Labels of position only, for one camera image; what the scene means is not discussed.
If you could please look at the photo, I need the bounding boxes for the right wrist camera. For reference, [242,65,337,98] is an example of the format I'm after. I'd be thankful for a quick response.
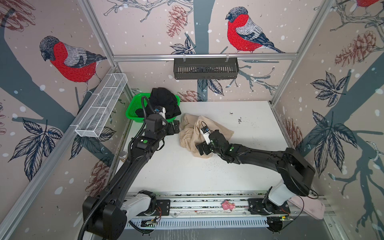
[201,126,211,145]

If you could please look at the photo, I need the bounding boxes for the horizontal aluminium rail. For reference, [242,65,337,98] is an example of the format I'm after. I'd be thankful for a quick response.
[113,53,298,63]

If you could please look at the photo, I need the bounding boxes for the small glass jar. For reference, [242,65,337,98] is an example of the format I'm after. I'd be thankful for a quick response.
[119,151,128,163]

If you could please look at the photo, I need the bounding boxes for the white wire mesh shelf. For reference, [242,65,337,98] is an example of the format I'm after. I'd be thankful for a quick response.
[75,73,128,138]

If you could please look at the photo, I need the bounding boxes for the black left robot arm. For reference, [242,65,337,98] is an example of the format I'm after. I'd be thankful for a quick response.
[78,96,168,240]

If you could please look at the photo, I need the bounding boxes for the black hanging slotted basket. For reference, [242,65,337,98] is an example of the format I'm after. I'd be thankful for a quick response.
[174,58,239,80]

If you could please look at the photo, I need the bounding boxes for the beige drawstring shorts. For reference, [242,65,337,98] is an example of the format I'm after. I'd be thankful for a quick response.
[179,114,235,159]

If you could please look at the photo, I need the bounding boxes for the pink toy figure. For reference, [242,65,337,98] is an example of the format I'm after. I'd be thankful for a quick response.
[221,200,236,211]

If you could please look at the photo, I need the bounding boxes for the pink cloth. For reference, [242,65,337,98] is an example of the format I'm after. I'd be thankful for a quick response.
[288,196,326,220]

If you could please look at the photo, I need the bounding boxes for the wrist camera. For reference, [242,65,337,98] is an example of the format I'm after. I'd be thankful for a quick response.
[201,126,211,145]
[154,106,166,119]

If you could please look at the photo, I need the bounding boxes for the green plastic perforated basket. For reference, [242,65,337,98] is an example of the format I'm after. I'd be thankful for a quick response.
[125,92,181,124]

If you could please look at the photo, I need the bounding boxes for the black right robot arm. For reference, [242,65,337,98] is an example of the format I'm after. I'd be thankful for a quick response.
[196,127,315,216]

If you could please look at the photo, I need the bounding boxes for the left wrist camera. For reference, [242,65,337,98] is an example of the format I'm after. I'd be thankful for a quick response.
[154,106,166,119]

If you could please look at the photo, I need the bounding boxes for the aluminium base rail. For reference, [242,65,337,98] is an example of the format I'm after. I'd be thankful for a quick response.
[86,190,328,230]

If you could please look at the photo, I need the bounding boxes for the black shorts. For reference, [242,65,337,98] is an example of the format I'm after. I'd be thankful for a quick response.
[133,88,182,120]

